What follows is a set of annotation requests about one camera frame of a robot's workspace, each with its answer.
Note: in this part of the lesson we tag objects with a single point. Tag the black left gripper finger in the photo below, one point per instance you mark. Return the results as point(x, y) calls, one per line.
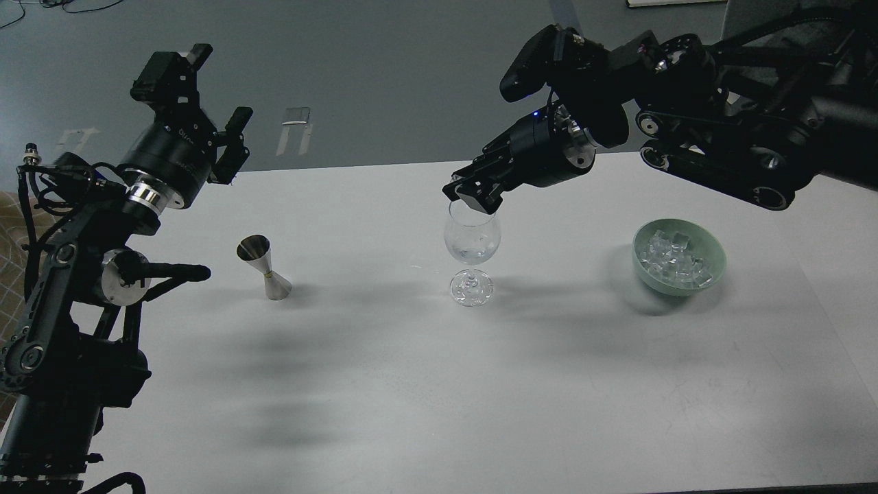
point(231, 139)
point(168, 85)

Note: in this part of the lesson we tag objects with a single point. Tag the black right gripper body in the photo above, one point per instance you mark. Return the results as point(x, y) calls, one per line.
point(542, 149)

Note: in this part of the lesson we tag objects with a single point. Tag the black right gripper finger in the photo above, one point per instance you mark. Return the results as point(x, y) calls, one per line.
point(488, 165)
point(481, 194)

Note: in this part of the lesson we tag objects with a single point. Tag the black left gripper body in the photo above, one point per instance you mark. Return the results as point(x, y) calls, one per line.
point(177, 150)

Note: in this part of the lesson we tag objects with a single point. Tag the steel cocktail jigger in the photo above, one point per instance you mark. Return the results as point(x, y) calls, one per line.
point(256, 251)

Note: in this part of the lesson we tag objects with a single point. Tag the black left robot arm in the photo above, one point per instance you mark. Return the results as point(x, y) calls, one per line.
point(75, 351)

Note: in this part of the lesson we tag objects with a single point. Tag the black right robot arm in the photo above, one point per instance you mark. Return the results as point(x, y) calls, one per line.
point(756, 116)

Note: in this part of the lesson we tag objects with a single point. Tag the clear wine glass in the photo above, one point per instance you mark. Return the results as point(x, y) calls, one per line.
point(472, 238)

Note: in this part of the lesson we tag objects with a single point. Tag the green bowl of ice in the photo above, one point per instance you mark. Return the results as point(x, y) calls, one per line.
point(677, 257)

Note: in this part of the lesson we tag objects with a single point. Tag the beige checkered cloth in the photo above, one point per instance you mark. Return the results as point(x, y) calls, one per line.
point(12, 264)

